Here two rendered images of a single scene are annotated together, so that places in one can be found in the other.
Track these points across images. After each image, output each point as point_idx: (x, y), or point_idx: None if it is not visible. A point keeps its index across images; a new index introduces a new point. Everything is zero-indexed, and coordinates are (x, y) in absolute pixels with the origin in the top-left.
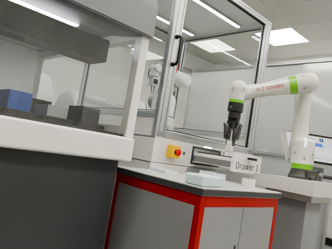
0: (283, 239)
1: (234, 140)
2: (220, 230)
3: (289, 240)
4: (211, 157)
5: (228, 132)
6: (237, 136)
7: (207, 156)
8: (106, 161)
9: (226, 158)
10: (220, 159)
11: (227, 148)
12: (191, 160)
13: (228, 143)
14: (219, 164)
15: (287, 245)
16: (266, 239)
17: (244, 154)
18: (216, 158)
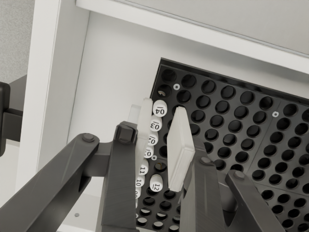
0: (23, 107)
1: (107, 144)
2: None
3: (10, 103)
4: (250, 40)
5: (211, 212)
6: (59, 155)
7: (287, 51)
8: None
9: (134, 7)
10: (178, 16)
11: (174, 123)
12: None
13: (176, 147)
14: (182, 16)
15: (19, 100)
16: None
17: (27, 83)
18: (212, 29)
